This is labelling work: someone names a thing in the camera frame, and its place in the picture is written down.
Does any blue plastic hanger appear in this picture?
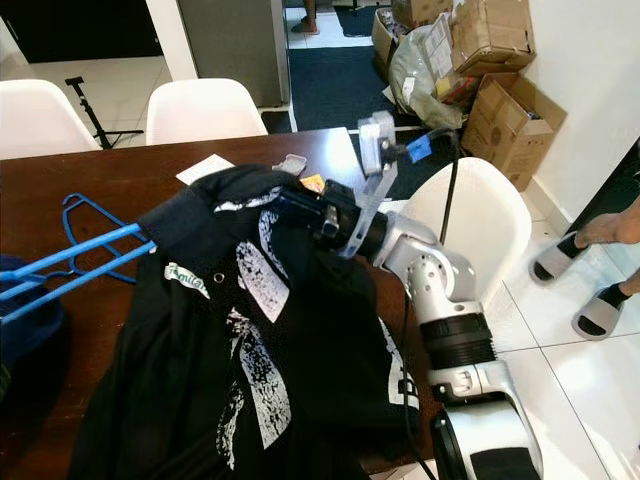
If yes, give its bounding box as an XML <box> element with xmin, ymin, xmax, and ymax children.
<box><xmin>63</xmin><ymin>192</ymin><xmax>151</xmax><ymax>241</ymax></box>
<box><xmin>0</xmin><ymin>222</ymin><xmax>156</xmax><ymax>326</ymax></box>

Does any black printed garment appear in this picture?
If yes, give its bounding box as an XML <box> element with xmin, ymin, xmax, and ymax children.
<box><xmin>65</xmin><ymin>165</ymin><xmax>436</xmax><ymax>480</ymax></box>

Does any navy printed t-shirt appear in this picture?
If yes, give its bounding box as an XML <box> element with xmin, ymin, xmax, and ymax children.
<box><xmin>0</xmin><ymin>255</ymin><xmax>66</xmax><ymax>366</ymax></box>

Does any small silver gadget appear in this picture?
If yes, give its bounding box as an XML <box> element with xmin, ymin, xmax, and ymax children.
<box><xmin>275</xmin><ymin>154</ymin><xmax>308</xmax><ymax>177</ymax></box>

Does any dark blue floor mat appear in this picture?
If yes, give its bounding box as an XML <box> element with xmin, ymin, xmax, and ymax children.
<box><xmin>288</xmin><ymin>45</ymin><xmax>401</xmax><ymax>136</ymax></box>

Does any white paper sheet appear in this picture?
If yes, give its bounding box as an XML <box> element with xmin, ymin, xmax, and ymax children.
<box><xmin>175</xmin><ymin>153</ymin><xmax>236</xmax><ymax>186</ymax></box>

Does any white plastic chair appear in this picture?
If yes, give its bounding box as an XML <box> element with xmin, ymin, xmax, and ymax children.
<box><xmin>400</xmin><ymin>157</ymin><xmax>533</xmax><ymax>301</ymax></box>
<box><xmin>145</xmin><ymin>78</ymin><xmax>269</xmax><ymax>146</ymax></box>
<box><xmin>0</xmin><ymin>78</ymin><xmax>101</xmax><ymax>161</ymax></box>

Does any open cardboard box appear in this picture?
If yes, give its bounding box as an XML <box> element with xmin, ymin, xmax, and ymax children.
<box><xmin>460</xmin><ymin>72</ymin><xmax>569</xmax><ymax>191</ymax></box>

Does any small cardboard box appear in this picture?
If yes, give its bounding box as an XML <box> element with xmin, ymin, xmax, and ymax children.
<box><xmin>390</xmin><ymin>0</ymin><xmax>453</xmax><ymax>29</ymax></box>

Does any labelled cardboard box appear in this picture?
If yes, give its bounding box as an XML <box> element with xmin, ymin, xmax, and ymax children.
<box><xmin>450</xmin><ymin>0</ymin><xmax>536</xmax><ymax>76</ymax></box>

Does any black floor stand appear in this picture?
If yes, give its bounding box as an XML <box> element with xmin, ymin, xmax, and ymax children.
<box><xmin>65</xmin><ymin>76</ymin><xmax>146</xmax><ymax>151</ymax></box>

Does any person in black printed shorts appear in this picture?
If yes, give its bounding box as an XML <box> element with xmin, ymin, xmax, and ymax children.
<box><xmin>530</xmin><ymin>195</ymin><xmax>640</xmax><ymax>341</ymax></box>

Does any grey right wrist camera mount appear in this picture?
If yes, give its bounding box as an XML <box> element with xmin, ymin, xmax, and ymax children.
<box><xmin>357</xmin><ymin>110</ymin><xmax>401</xmax><ymax>259</ymax></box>

